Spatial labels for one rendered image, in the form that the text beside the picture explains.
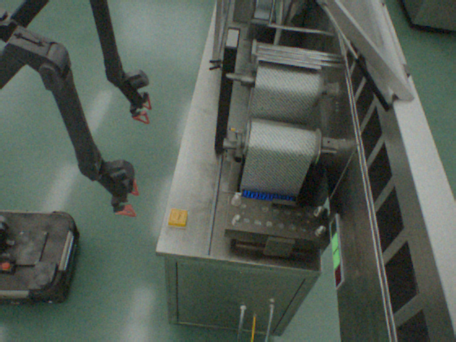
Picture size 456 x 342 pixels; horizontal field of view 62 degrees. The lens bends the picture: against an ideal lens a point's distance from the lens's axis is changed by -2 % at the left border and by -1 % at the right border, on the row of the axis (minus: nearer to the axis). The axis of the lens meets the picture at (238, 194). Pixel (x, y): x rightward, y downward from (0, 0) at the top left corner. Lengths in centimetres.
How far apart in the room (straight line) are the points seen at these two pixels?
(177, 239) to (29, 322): 122
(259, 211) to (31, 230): 147
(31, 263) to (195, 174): 109
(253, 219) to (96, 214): 152
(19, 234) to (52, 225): 18
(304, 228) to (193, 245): 44
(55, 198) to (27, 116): 91
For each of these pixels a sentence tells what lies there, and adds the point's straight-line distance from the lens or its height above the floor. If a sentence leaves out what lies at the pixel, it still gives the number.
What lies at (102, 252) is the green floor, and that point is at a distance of 260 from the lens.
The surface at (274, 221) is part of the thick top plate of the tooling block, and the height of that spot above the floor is 103.
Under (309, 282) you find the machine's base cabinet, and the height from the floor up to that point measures 79.
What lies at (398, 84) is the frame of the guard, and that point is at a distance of 107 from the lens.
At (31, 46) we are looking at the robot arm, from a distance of 106.
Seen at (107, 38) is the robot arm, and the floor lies 143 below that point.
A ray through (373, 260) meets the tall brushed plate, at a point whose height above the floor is 142.
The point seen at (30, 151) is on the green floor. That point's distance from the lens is 327.
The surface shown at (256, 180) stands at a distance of 150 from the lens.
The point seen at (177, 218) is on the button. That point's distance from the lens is 157.
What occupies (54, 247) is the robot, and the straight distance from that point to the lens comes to 240.
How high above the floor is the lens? 223
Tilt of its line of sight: 52 degrees down
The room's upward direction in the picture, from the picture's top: 11 degrees clockwise
